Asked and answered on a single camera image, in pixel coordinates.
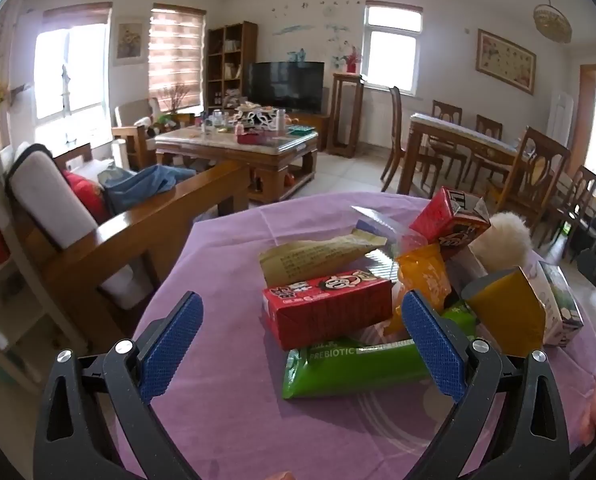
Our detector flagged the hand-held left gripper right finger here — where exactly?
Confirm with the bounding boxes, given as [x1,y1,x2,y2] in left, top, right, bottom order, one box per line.
[400,289,571,480]

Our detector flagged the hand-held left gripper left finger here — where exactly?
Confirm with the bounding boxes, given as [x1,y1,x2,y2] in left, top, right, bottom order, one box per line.
[33,290,204,480]

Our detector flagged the green drink pouch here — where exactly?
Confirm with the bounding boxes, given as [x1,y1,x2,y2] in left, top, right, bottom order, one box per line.
[282,305,479,401]

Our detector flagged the red carton with cartoon face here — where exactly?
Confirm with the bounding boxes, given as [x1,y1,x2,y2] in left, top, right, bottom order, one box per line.
[262,269,394,352]

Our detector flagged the white printed small box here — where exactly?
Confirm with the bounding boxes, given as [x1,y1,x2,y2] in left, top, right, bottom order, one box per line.
[535,260,585,348]

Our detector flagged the orange plastic wrapper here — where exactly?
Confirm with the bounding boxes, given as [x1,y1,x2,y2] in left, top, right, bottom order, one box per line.
[384,242,453,336]

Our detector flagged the mustard yellow cardboard box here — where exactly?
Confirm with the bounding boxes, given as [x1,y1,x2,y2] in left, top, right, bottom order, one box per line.
[462,266,547,358]

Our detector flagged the wooden dining chair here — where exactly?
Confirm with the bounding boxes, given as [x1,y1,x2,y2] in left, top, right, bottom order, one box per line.
[474,114,504,142]
[538,165,596,261]
[380,86,444,193]
[493,126,571,233]
[430,100,464,126]

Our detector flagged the purple tablecloth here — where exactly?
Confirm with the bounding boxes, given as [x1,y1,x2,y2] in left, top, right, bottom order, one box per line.
[115,191,596,480]

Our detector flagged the white fluffy ball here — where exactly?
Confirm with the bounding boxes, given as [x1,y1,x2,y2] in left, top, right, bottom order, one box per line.
[470,211,533,267]

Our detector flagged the wooden sofa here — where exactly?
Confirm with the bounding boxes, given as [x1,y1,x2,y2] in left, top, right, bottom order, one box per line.
[8,160,251,311]

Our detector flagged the red carton with open spout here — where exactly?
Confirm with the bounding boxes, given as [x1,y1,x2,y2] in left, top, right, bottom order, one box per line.
[409,186,492,262]

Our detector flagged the clear plastic wrapper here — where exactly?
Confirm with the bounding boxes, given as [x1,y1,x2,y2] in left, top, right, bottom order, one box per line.
[352,205,429,261]

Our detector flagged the beige paper packet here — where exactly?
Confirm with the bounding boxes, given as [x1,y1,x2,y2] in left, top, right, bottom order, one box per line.
[258,228,389,287]

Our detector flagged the white standing air conditioner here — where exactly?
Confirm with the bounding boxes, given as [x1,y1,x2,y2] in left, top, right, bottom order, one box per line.
[548,91,575,146]

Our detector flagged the blue jeans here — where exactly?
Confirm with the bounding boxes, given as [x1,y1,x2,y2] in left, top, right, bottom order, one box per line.
[98,164,197,213]

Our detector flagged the red cushion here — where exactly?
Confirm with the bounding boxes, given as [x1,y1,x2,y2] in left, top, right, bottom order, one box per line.
[60,170,111,223]

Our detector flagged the grey sofa cushion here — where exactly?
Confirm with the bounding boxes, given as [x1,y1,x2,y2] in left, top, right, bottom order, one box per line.
[5,142,101,251]

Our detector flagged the wooden dining table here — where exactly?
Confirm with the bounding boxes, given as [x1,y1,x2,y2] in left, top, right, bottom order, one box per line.
[397,112,529,196]

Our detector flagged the wooden coffee table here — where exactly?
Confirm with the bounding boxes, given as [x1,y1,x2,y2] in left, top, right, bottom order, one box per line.
[154,125,320,204]

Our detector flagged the wide framed picture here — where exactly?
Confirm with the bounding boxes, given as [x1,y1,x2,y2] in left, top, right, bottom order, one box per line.
[475,28,537,96]

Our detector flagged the wooden armchair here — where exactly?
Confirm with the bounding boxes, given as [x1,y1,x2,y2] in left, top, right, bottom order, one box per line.
[112,97,199,171]

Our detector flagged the pile of small household items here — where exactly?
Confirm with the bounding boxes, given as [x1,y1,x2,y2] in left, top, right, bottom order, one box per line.
[193,101,314,146]

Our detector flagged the wooden television cabinet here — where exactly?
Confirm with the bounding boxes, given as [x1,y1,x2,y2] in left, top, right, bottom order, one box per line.
[288,110,331,152]

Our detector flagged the pendant ceiling lamp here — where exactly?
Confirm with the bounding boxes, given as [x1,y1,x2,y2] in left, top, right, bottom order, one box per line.
[533,0,574,44]

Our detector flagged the tall wooden stand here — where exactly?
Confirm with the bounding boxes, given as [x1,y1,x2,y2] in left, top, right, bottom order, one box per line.
[326,72,365,159]

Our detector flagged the black television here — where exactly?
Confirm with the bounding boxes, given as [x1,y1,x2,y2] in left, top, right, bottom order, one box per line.
[248,61,325,115]

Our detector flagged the window with brown blinds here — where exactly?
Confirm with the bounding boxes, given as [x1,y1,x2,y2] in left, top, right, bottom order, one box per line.
[150,3,207,113]

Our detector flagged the large bright window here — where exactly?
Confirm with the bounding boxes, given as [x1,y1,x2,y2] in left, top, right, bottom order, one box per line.
[33,2,114,122]

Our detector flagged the small white-framed window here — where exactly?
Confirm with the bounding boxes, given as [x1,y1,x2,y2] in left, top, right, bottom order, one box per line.
[364,1,424,93]

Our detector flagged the framed flower picture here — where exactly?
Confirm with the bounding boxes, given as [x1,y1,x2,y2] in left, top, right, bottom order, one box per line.
[114,21,146,66]

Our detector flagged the wooden bookshelf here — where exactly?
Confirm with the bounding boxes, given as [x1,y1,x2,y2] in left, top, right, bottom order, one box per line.
[206,21,259,111]

